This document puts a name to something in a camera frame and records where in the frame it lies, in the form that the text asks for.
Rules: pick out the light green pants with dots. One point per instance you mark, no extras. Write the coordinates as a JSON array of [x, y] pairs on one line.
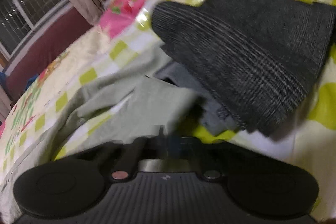
[[143, 104]]

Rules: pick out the green checkered bed sheet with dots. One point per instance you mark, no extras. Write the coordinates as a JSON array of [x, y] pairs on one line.
[[102, 51]]

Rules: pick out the dark grey folded garment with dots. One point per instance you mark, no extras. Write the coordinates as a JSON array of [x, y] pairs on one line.
[[258, 58]]

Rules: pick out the maroon sofa bench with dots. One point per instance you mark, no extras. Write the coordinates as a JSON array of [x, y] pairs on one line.
[[56, 39]]

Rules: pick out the barred window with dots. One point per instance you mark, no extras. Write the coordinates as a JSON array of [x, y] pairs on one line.
[[21, 19]]

